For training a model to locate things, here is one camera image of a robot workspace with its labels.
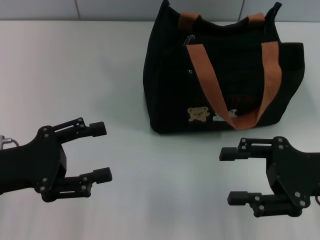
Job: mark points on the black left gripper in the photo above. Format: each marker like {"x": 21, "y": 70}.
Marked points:
{"x": 30, "y": 162}

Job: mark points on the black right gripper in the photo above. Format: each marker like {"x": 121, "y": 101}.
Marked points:
{"x": 295, "y": 172}

